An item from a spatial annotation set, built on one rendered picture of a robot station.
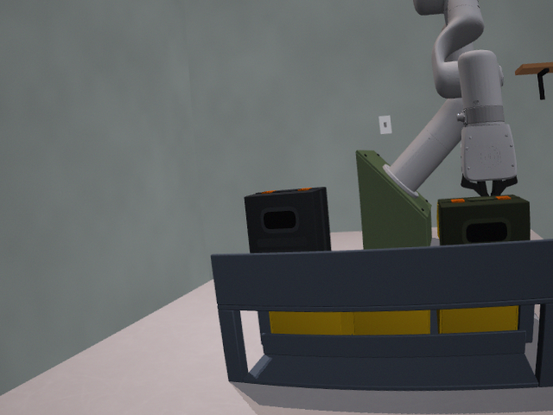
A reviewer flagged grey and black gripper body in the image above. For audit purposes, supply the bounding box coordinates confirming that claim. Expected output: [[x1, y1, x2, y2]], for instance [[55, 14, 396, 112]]
[[461, 122, 518, 182]]

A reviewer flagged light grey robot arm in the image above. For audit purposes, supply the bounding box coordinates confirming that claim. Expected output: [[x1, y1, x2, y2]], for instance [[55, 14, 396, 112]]
[[383, 0, 505, 199]]

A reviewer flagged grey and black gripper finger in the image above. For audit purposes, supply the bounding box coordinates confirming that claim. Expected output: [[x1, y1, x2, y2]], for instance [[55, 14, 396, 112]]
[[491, 176, 518, 195], [461, 174, 489, 196]]

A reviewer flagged dark grey metal shelf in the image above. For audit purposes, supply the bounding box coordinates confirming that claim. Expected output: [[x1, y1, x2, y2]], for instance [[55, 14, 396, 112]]
[[211, 239, 553, 391]]

